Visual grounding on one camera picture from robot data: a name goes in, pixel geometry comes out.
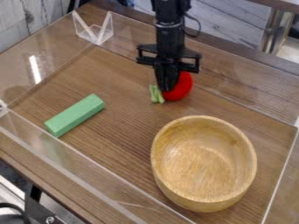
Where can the black table frame bracket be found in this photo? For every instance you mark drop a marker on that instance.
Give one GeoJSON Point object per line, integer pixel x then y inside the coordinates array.
{"type": "Point", "coordinates": [33, 213]}

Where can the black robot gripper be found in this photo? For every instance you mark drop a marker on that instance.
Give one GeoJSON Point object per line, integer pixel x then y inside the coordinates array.
{"type": "Point", "coordinates": [168, 55]}

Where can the wooden bowl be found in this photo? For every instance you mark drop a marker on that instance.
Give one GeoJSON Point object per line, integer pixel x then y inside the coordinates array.
{"type": "Point", "coordinates": [204, 163]}

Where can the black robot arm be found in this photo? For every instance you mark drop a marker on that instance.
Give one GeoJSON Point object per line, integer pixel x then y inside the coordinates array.
{"type": "Point", "coordinates": [169, 12]}

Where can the green rectangular block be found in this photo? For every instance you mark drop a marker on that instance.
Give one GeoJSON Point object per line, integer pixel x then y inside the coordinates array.
{"type": "Point", "coordinates": [73, 115]}

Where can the red plush fruit green stem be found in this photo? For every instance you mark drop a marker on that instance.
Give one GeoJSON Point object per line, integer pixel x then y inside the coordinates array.
{"type": "Point", "coordinates": [177, 93]}

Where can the clear acrylic enclosure walls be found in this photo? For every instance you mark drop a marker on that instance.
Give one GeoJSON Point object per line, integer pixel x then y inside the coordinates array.
{"type": "Point", "coordinates": [94, 169]}

